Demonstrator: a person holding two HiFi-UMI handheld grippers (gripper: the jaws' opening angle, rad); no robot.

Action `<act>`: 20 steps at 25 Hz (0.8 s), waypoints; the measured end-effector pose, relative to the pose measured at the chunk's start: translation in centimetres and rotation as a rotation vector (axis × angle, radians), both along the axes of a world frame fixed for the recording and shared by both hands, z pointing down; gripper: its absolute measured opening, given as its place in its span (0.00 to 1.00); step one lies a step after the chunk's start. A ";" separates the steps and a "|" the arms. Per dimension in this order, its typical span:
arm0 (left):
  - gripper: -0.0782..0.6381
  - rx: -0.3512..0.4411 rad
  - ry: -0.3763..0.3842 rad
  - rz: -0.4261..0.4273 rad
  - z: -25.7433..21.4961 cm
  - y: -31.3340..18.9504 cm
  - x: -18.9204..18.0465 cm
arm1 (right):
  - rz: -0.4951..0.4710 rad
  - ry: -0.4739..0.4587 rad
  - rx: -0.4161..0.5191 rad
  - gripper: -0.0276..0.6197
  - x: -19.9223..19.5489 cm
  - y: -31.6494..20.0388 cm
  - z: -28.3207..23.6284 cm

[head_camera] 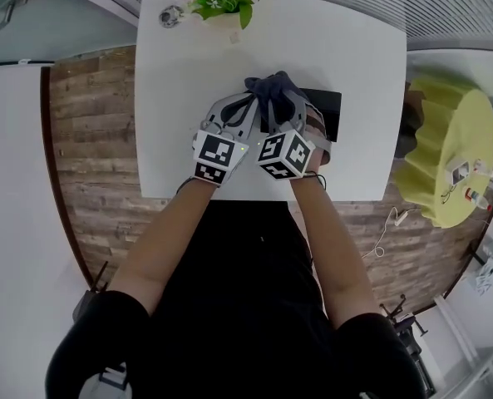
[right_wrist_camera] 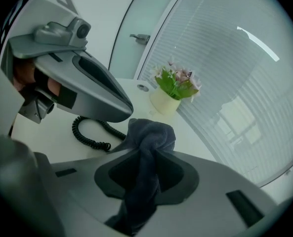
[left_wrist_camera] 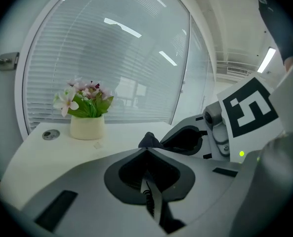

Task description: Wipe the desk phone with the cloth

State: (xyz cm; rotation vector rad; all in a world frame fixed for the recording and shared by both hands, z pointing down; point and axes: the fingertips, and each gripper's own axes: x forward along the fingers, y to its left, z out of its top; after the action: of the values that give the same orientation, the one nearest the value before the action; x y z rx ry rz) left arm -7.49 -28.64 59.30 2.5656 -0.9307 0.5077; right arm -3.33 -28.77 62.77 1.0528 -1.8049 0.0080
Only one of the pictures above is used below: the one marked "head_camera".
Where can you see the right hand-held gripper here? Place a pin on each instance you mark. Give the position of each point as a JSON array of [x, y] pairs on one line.
[[287, 154]]

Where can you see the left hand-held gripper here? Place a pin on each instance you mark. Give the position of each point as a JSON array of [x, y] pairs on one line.
[[219, 152]]

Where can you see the dark blue cloth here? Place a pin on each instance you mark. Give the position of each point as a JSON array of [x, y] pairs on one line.
[[271, 90]]

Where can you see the black desk telephone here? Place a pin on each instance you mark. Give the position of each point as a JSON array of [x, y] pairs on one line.
[[327, 106]]

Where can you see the person's right forearm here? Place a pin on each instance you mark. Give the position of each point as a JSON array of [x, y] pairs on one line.
[[333, 243]]

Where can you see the person's left forearm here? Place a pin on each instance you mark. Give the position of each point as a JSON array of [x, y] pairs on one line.
[[159, 243]]

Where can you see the person's right hand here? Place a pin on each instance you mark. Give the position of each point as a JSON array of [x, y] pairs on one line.
[[317, 131]]

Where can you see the black wrist band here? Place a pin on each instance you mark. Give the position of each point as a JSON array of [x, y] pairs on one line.
[[321, 178]]

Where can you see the small white tag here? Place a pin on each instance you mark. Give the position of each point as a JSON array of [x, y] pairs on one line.
[[234, 37]]

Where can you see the white square table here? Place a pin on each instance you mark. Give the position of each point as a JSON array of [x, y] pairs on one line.
[[354, 56]]

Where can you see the potted pink flowers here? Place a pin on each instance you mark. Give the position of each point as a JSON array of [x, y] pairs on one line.
[[225, 4]]

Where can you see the person's black shirt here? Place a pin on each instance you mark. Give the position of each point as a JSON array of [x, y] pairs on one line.
[[238, 285]]

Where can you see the black-rimmed glasses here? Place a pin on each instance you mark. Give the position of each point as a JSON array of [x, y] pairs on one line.
[[447, 193]]

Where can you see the small white box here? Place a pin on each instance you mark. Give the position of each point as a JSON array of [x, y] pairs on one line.
[[458, 172]]

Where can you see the round table yellow-green tablecloth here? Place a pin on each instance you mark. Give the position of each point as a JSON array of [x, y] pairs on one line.
[[470, 131]]

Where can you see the small white red-label bottle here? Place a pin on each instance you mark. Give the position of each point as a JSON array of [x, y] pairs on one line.
[[483, 168]]

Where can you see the clear bottle red cap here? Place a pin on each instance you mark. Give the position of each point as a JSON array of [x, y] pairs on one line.
[[476, 198]]

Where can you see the crumpled white plastic bag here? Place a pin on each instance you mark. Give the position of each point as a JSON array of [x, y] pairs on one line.
[[485, 279]]

